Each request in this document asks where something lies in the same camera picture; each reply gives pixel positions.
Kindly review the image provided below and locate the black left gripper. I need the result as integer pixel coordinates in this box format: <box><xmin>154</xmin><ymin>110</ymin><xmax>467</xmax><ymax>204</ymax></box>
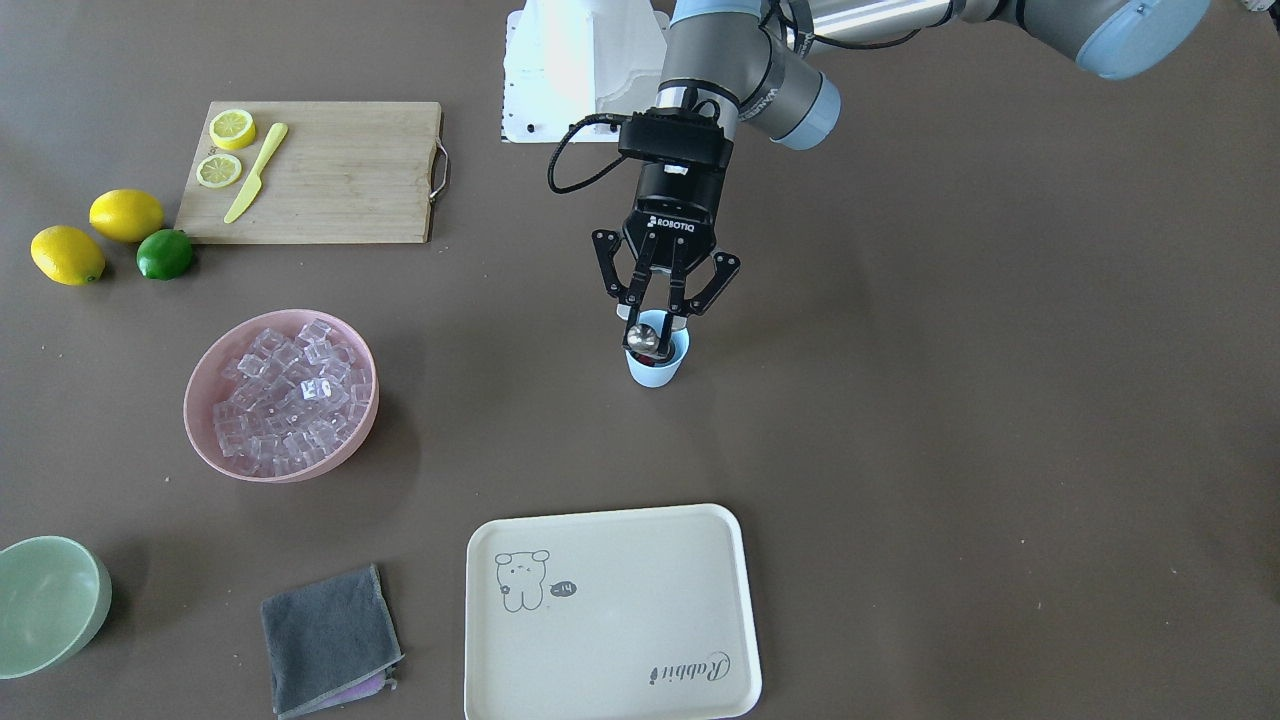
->
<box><xmin>591</xmin><ymin>160</ymin><xmax>742</xmax><ymax>346</ymax></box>

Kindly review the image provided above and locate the steel muddler black tip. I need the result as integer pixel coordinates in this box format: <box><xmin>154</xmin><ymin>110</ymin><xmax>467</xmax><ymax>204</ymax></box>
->
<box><xmin>623</xmin><ymin>310</ymin><xmax>675</xmax><ymax>365</ymax></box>

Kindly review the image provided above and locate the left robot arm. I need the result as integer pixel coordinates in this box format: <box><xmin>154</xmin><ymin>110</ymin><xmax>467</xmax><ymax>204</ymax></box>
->
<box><xmin>582</xmin><ymin>1</ymin><xmax>1208</xmax><ymax>366</ymax></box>

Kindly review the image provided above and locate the light blue plastic cup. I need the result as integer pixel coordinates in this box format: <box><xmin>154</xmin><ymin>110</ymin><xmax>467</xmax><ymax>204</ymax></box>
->
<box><xmin>623</xmin><ymin>316</ymin><xmax>690</xmax><ymax>388</ymax></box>

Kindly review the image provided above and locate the clear ice cubes pile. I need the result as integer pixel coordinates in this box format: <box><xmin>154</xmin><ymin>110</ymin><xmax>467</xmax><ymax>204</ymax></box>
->
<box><xmin>210</xmin><ymin>318</ymin><xmax>374</xmax><ymax>477</ymax></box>

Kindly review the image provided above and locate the cream rabbit tray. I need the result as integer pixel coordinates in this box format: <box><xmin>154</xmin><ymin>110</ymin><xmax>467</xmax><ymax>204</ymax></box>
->
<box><xmin>463</xmin><ymin>503</ymin><xmax>763</xmax><ymax>719</ymax></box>

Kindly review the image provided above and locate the wooden cutting board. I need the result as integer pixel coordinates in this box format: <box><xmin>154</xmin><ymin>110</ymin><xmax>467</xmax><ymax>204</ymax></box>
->
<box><xmin>172</xmin><ymin>100</ymin><xmax>444</xmax><ymax>245</ymax></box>

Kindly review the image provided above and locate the pink bowl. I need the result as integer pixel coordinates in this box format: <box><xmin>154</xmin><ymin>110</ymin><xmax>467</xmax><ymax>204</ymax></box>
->
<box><xmin>183</xmin><ymin>309</ymin><xmax>380</xmax><ymax>486</ymax></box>

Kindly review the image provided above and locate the yellow plastic knife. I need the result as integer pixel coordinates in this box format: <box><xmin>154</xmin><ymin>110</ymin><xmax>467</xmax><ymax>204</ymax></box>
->
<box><xmin>223</xmin><ymin>122</ymin><xmax>289</xmax><ymax>224</ymax></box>

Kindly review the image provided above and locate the lemon half lower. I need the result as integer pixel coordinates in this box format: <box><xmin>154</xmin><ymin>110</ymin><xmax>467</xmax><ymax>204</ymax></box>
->
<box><xmin>207</xmin><ymin>108</ymin><xmax>257</xmax><ymax>151</ymax></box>

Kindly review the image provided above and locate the lemon half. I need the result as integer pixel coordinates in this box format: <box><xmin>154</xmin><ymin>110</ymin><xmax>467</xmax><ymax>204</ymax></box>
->
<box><xmin>195</xmin><ymin>152</ymin><xmax>243</xmax><ymax>190</ymax></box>
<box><xmin>207</xmin><ymin>108</ymin><xmax>257</xmax><ymax>151</ymax></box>

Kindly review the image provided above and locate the lemon half upper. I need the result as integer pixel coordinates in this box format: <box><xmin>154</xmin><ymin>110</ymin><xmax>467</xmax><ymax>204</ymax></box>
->
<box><xmin>195</xmin><ymin>152</ymin><xmax>243</xmax><ymax>190</ymax></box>

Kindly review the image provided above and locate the grey folded cloth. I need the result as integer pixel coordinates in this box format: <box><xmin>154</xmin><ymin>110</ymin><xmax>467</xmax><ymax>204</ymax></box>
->
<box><xmin>260</xmin><ymin>564</ymin><xmax>404</xmax><ymax>719</ymax></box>

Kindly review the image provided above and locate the green lime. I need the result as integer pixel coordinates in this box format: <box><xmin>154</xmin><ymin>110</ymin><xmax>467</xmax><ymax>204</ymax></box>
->
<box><xmin>134</xmin><ymin>229</ymin><xmax>195</xmax><ymax>281</ymax></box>

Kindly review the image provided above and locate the yellow lemon upper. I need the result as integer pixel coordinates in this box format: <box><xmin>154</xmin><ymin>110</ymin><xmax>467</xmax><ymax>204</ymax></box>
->
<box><xmin>90</xmin><ymin>188</ymin><xmax>165</xmax><ymax>243</ymax></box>

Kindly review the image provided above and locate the yellow lemon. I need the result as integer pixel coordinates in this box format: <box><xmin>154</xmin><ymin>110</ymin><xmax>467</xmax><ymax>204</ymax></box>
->
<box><xmin>29</xmin><ymin>225</ymin><xmax>108</xmax><ymax>286</ymax></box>
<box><xmin>90</xmin><ymin>188</ymin><xmax>165</xmax><ymax>243</ymax></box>

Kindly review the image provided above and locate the yellow lemon lower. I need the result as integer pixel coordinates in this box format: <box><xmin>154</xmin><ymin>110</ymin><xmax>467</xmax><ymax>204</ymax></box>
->
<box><xmin>29</xmin><ymin>225</ymin><xmax>108</xmax><ymax>286</ymax></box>

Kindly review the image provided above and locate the green bowl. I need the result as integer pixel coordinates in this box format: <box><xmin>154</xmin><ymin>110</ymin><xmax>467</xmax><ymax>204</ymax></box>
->
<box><xmin>1</xmin><ymin>536</ymin><xmax>113</xmax><ymax>680</ymax></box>

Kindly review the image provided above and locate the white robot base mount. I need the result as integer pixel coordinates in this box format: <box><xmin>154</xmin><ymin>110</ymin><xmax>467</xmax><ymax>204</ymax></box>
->
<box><xmin>500</xmin><ymin>1</ymin><xmax>671</xmax><ymax>143</ymax></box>

